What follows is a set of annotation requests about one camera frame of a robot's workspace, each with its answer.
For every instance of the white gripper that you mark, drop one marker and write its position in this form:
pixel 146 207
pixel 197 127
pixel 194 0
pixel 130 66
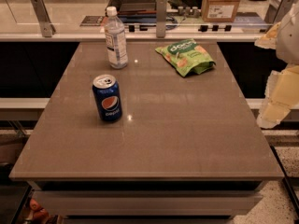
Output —
pixel 289 40

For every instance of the blue pepsi can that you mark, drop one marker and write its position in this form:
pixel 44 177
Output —
pixel 106 93

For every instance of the cardboard box with label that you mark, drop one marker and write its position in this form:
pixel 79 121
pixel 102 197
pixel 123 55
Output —
pixel 219 10

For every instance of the green snack bag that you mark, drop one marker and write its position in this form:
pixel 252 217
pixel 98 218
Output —
pixel 187 56

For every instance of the clear plastic water bottle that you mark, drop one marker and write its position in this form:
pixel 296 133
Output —
pixel 115 39

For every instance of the dark placard on floor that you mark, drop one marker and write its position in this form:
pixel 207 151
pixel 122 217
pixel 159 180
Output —
pixel 92 21

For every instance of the orange object under table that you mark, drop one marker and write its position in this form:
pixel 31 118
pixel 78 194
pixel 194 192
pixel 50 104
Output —
pixel 39 215

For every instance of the right metal glass bracket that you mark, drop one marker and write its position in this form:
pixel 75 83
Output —
pixel 277 10

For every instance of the metal glass bracket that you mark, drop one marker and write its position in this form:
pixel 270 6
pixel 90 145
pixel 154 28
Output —
pixel 46 26
pixel 277 10
pixel 161 18

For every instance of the middle metal glass bracket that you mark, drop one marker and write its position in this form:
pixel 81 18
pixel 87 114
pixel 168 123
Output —
pixel 161 18

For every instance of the left metal glass bracket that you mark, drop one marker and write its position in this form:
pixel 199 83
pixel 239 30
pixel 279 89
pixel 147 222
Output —
pixel 46 26

